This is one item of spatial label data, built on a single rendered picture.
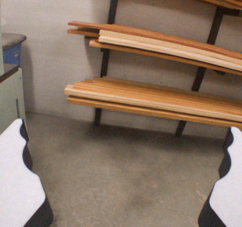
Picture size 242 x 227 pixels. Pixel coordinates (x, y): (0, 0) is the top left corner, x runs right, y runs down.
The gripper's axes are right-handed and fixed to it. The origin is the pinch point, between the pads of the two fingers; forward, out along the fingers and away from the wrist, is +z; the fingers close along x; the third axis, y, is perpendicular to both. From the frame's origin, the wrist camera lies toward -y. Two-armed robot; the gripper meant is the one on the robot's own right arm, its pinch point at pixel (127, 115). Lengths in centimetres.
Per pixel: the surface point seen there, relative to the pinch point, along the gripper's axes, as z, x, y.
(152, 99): 134, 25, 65
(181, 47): 132, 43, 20
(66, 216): 57, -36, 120
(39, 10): 176, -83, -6
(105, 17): 177, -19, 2
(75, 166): 106, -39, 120
